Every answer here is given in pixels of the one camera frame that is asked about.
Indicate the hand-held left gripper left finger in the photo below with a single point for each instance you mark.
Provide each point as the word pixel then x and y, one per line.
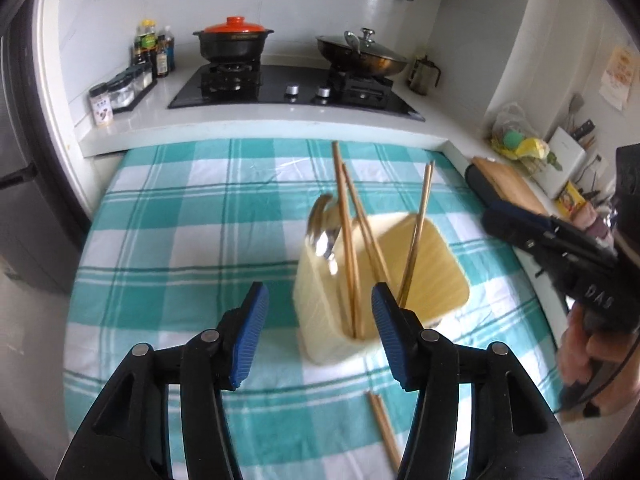
pixel 250 330

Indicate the steel kettle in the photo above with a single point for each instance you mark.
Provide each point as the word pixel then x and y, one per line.
pixel 425 75

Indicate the black gas stove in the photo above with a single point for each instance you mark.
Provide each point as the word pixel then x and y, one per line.
pixel 290 92

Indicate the metal ladle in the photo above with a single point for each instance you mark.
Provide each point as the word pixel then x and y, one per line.
pixel 351 41

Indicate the wooden cutting board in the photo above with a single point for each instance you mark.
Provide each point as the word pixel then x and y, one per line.
pixel 515 185

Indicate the green label oil bottle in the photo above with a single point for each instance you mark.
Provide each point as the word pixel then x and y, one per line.
pixel 147 42

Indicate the white knife block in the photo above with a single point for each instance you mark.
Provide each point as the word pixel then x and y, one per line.
pixel 565 162

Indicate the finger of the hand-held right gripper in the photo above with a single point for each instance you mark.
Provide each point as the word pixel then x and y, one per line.
pixel 522 216
pixel 507 232

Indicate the black clay pot orange lid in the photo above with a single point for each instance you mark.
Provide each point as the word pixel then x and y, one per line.
pixel 232 40

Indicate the light bamboo chopstick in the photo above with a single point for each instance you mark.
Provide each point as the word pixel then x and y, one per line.
pixel 382 427
pixel 417 230
pixel 356 300
pixel 362 220
pixel 389 425

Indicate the grey refrigerator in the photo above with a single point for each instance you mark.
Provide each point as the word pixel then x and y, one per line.
pixel 35 160

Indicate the cream ribbed utensil holder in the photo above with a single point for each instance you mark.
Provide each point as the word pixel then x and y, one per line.
pixel 440 280

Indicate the metal spatula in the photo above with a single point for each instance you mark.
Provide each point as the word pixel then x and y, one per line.
pixel 575 110

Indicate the black wok with glass lid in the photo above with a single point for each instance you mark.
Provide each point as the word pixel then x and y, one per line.
pixel 362 55

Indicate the person's right hand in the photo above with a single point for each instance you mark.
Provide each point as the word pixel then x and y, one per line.
pixel 575 355

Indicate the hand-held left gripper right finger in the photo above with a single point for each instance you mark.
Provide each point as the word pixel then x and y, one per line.
pixel 390 340

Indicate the teal plaid tablecloth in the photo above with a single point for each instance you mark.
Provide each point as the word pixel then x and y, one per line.
pixel 175 260

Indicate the paper notice on wall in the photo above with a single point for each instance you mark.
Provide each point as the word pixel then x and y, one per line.
pixel 617 77

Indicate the plastic bag with sponges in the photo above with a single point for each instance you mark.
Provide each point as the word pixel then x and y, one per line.
pixel 517 140

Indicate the yellow packet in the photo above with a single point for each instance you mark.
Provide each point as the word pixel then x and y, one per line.
pixel 570 200

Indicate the labelled spice jar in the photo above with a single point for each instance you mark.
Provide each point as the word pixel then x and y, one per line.
pixel 101 107

